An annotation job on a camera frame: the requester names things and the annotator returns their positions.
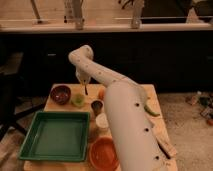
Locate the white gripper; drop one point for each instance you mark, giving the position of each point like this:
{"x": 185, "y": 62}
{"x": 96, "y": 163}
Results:
{"x": 83, "y": 77}

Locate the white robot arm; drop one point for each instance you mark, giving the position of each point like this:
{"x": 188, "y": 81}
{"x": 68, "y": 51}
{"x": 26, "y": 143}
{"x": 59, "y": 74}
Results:
{"x": 124, "y": 101}

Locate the light green small cup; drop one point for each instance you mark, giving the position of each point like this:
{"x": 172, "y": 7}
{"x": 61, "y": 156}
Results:
{"x": 78, "y": 100}

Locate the white cup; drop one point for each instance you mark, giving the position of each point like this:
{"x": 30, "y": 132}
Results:
{"x": 102, "y": 122}

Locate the dark red bowl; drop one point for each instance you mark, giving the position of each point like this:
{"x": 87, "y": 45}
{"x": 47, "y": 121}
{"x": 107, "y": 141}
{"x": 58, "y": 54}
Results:
{"x": 60, "y": 94}

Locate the green plastic tray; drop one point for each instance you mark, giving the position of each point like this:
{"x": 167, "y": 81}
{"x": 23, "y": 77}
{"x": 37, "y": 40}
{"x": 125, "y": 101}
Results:
{"x": 56, "y": 136}

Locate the green pepper toy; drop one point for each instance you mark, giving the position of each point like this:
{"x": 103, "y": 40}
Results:
{"x": 150, "y": 111}

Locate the black office chair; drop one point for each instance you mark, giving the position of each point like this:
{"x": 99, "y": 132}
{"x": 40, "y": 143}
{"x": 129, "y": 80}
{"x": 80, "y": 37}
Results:
{"x": 9, "y": 68}

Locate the orange bowl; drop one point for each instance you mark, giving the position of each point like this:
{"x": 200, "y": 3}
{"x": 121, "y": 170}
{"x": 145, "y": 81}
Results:
{"x": 102, "y": 155}

